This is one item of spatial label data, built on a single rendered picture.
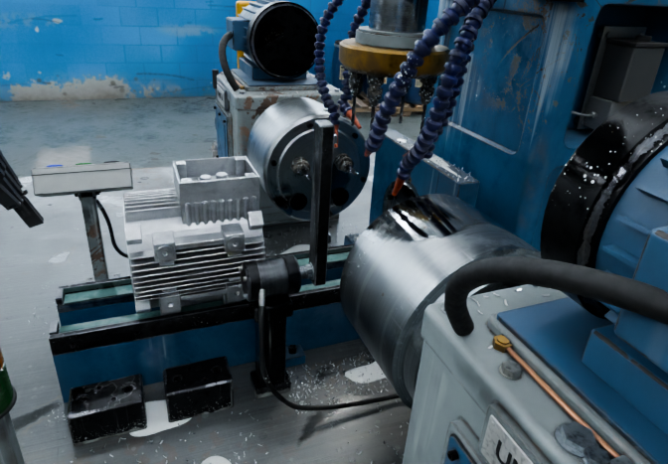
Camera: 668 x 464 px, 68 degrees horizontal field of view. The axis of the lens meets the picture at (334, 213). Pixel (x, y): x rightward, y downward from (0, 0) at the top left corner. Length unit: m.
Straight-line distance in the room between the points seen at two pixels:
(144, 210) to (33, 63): 5.73
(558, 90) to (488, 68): 0.17
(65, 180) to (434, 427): 0.80
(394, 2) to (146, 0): 5.59
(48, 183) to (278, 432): 0.61
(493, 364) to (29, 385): 0.77
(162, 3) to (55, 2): 1.07
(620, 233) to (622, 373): 0.10
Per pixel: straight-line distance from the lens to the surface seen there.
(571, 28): 0.83
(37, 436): 0.91
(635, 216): 0.38
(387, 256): 0.62
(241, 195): 0.78
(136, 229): 0.77
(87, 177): 1.06
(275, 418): 0.85
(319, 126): 0.68
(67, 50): 6.41
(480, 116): 0.98
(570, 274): 0.33
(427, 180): 0.89
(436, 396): 0.51
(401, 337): 0.58
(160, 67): 6.40
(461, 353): 0.44
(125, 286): 0.96
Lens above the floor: 1.43
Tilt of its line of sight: 25 degrees down
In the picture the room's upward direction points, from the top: 3 degrees clockwise
